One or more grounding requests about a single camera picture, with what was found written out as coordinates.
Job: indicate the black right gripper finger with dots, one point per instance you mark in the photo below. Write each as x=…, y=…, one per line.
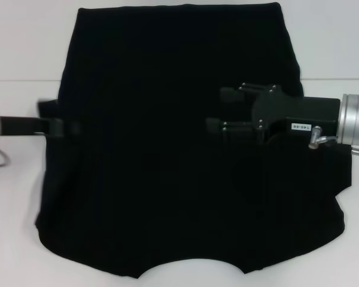
x=230, y=95
x=239, y=131

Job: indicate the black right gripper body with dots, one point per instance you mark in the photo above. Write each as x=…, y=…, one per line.
x=311, y=112

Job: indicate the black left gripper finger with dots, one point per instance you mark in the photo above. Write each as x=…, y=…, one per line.
x=57, y=128

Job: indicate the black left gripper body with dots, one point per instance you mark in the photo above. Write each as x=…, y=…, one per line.
x=21, y=127

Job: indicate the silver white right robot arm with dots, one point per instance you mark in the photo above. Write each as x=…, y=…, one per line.
x=356, y=119

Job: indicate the black shirt with FREE print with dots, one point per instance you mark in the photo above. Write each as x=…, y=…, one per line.
x=155, y=179

